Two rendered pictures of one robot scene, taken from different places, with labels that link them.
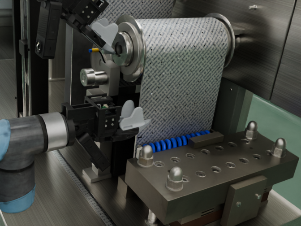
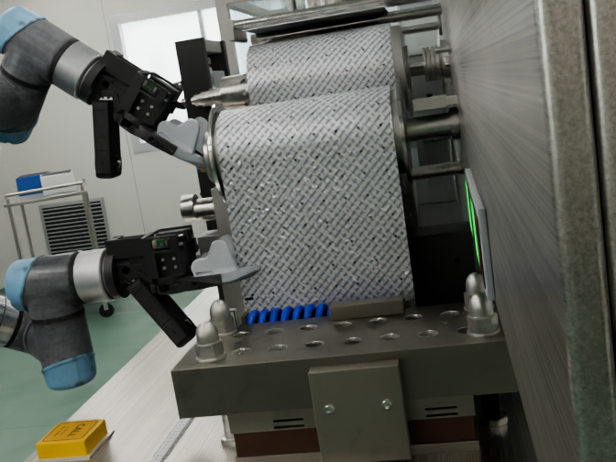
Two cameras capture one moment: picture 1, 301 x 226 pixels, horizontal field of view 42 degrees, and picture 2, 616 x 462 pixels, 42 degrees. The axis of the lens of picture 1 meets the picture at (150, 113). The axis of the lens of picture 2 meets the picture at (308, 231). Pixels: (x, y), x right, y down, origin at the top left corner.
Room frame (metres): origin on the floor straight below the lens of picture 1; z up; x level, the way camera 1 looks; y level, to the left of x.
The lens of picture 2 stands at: (0.13, -0.82, 1.32)
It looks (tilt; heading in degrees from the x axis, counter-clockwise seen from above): 10 degrees down; 46
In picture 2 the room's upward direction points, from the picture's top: 9 degrees counter-clockwise
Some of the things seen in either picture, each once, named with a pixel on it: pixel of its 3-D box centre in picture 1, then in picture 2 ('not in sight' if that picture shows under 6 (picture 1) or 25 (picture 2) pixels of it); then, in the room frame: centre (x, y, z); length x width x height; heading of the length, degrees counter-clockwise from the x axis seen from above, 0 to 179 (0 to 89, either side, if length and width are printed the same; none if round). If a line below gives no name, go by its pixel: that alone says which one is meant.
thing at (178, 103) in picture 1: (179, 107); (320, 248); (0.87, -0.07, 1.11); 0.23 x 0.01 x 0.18; 126
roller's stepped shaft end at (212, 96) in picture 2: not in sight; (208, 98); (1.00, 0.28, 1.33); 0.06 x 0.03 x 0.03; 126
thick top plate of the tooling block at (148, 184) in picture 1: (215, 168); (350, 356); (0.79, -0.17, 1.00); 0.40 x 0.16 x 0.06; 126
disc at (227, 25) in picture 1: (213, 42); (404, 130); (0.99, -0.14, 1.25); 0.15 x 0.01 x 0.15; 36
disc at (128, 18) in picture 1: (127, 48); (225, 155); (0.84, 0.07, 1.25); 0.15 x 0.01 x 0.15; 36
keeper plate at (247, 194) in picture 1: (244, 202); (359, 413); (0.73, -0.24, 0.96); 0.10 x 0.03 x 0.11; 126
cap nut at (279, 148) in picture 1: (280, 145); (481, 312); (0.85, -0.33, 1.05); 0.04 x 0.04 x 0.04
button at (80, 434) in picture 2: not in sight; (72, 438); (0.58, 0.16, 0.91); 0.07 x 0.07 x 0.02; 36
